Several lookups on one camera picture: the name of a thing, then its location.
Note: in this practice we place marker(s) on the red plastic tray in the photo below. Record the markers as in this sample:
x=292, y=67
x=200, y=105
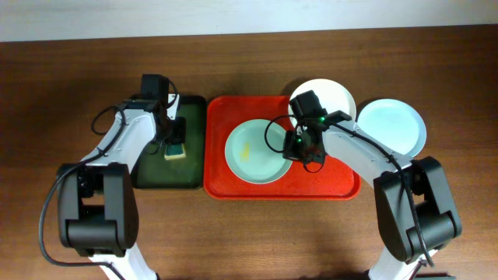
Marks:
x=332, y=181

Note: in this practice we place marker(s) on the dark green plastic tray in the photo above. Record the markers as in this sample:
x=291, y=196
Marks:
x=153, y=171

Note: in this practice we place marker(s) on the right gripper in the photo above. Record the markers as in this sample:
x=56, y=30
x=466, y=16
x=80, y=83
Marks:
x=290, y=155

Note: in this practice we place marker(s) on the white plate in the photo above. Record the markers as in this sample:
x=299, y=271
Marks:
x=332, y=95

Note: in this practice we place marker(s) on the green and yellow sponge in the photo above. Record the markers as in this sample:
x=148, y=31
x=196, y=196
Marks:
x=174, y=151

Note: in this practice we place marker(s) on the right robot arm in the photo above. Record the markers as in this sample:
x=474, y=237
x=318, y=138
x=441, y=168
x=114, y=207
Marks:
x=416, y=213

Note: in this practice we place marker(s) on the light blue plate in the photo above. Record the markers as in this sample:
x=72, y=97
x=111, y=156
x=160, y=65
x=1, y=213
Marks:
x=394, y=124

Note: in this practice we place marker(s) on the pale green plate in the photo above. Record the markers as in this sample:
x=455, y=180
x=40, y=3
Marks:
x=248, y=156

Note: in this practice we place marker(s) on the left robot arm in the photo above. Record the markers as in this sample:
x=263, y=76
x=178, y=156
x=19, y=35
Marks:
x=97, y=211

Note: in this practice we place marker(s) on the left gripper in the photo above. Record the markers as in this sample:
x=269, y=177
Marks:
x=176, y=132

